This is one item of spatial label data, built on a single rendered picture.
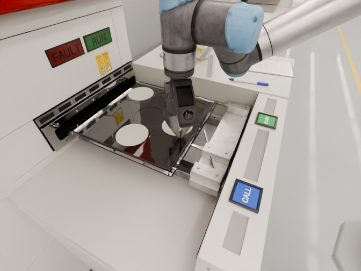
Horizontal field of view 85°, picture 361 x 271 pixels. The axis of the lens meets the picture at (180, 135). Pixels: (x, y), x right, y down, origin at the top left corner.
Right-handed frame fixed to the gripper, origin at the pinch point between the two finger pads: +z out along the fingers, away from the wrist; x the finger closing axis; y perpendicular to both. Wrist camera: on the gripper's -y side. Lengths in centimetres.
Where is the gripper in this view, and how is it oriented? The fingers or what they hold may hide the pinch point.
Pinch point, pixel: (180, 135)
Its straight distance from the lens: 57.9
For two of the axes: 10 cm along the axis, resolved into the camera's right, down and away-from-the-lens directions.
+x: -9.9, 1.0, -1.1
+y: -1.5, -6.8, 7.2
